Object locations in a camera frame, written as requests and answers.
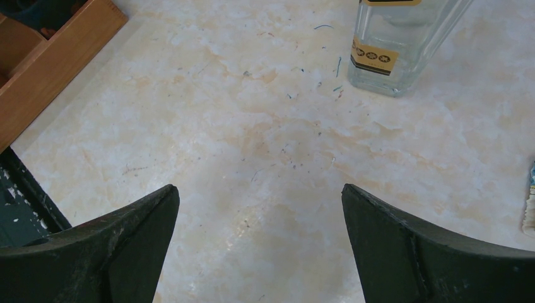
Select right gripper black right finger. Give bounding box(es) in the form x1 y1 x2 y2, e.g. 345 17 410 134
341 184 534 302

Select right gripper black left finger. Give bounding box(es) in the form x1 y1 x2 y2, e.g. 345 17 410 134
1 184 180 302

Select clear liquor bottle black cap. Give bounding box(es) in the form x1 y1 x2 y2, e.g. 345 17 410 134
348 0 472 97

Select wooden compartment tray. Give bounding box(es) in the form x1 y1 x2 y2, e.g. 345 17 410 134
1 1 128 150

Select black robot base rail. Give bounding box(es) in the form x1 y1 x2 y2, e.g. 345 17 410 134
1 147 72 247

